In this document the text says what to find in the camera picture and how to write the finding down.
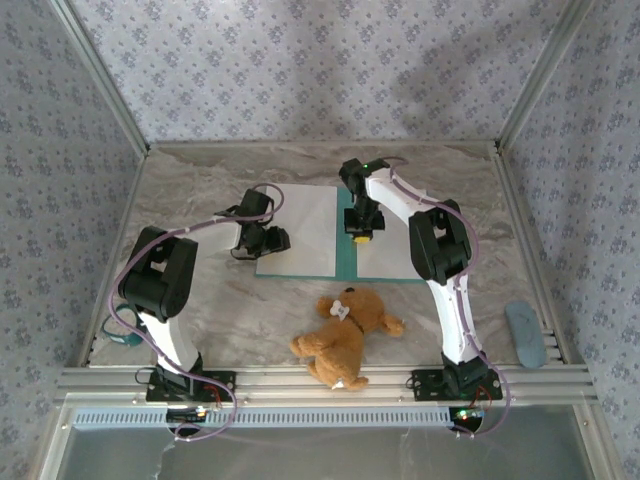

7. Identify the teal mat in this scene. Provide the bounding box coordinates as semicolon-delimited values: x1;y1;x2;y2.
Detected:
254;185;427;285

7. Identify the white paper sheet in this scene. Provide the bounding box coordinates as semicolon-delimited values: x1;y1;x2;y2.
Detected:
356;233;425;281
255;184;337;278

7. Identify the brown teddy bear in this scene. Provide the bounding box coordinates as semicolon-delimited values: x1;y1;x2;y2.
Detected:
289;285;407;393

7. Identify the teal small object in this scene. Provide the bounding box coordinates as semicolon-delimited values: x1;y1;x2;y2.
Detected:
102;303;145;349

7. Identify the blue oval case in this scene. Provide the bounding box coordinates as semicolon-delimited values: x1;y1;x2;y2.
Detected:
504;299;548;371

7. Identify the small circuit board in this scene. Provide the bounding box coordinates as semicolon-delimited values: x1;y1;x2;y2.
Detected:
166;405;210;422
448;405;485;432

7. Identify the grey metal panel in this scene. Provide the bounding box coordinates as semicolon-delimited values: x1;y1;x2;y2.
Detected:
39;404;616;480

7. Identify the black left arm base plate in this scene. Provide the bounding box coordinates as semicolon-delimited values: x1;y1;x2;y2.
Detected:
145;368;237;402

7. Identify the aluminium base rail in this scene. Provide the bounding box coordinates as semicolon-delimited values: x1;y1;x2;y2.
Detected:
54;363;599;407

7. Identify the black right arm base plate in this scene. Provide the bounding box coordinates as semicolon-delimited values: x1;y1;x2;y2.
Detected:
410;368;504;402

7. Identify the grey slotted cable duct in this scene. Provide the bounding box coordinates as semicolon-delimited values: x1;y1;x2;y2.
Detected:
73;405;454;430

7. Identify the aluminium frame post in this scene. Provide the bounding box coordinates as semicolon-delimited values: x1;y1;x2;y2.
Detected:
49;0;151;156
494;0;596;154

